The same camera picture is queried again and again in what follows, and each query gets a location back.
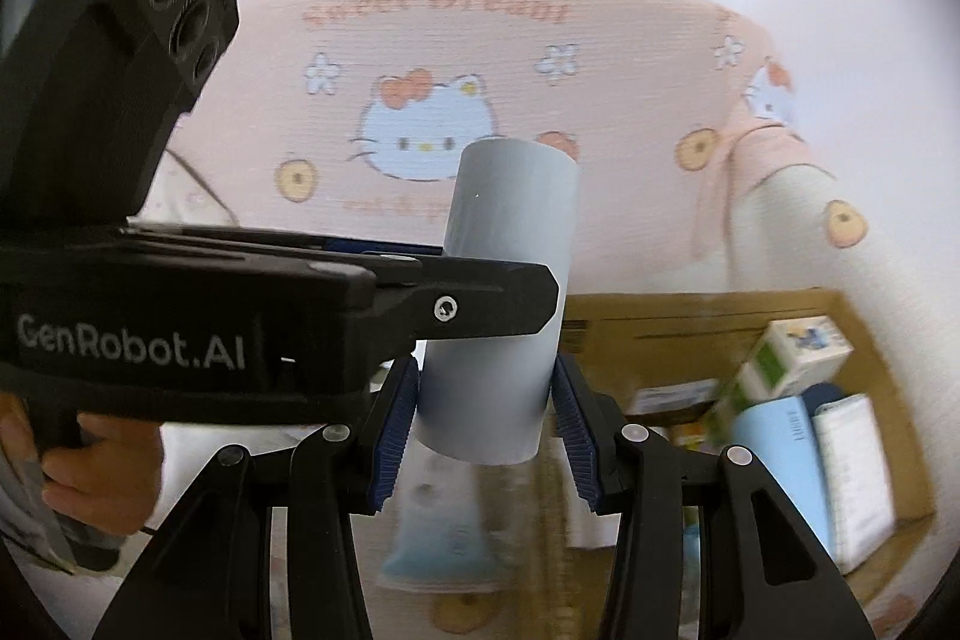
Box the small white printed box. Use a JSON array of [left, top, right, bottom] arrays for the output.
[[701, 317, 854, 453]]

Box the white spiral notebook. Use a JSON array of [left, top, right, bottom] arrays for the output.
[[810, 394, 897, 573]]

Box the person's left hand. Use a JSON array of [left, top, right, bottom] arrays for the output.
[[0, 394, 166, 534]]

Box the light blue cream tube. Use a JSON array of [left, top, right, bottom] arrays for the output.
[[379, 452, 518, 592]]

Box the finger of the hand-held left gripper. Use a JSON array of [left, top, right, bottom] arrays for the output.
[[124, 222, 445, 266], [352, 256, 560, 360]]

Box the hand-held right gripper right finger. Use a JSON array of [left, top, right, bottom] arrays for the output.
[[553, 355, 878, 640]]

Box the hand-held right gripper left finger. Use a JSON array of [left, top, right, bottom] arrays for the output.
[[94, 355, 421, 640]]

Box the dark blue glasses case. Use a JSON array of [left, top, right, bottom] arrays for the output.
[[799, 383, 845, 416]]

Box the white cardboard tube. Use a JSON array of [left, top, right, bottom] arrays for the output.
[[415, 137, 580, 465]]

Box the light blue case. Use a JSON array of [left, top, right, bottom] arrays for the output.
[[731, 396, 833, 558]]

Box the pink printed blanket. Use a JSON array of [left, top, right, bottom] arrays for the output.
[[139, 0, 960, 640]]

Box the brown cardboard box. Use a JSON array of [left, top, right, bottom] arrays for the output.
[[555, 287, 938, 611]]

